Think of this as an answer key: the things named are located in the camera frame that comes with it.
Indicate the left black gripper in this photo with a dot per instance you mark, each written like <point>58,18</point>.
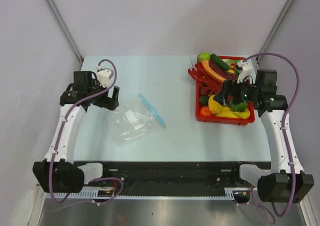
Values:
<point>112,102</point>

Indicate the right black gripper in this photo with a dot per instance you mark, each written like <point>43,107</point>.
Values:
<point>222,96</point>

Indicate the yellow bell pepper toy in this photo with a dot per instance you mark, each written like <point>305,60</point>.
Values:
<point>213,105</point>

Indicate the clear blue zip bag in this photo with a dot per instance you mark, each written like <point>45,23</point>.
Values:
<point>133,120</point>

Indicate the dark green cucumber toy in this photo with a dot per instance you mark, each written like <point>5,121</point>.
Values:
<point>219,62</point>

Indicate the papaya slice toy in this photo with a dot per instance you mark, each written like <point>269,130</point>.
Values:
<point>216,72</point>

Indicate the light green apple toy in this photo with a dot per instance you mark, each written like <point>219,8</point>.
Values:
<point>204,56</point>

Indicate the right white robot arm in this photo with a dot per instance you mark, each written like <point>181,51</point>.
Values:
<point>287,181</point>

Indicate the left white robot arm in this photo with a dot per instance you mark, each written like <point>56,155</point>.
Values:
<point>57,172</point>

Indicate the red plastic tray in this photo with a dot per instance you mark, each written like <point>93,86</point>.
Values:
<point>224,120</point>

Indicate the dark green lime toy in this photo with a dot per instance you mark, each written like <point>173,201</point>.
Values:
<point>203,100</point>

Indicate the red lobster toy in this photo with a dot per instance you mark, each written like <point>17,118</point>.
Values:
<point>206,83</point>

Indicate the orange tangerine toy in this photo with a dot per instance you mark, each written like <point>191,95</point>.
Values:
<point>205,111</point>

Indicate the green bell pepper toy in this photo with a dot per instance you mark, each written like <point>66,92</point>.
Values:
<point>237,107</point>

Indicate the yellow banana bunch toy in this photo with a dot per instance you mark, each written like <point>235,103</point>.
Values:
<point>228,113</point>

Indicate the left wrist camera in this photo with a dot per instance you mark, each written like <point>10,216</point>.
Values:
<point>104,76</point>

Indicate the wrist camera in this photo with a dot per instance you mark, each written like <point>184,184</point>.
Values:
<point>104,76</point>
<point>244,70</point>

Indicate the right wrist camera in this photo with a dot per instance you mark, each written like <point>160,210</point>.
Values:
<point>244,70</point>

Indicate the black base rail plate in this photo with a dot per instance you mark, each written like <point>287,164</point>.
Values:
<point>180,174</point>

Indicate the grey cable duct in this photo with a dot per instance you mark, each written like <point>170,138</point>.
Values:
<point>202,192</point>

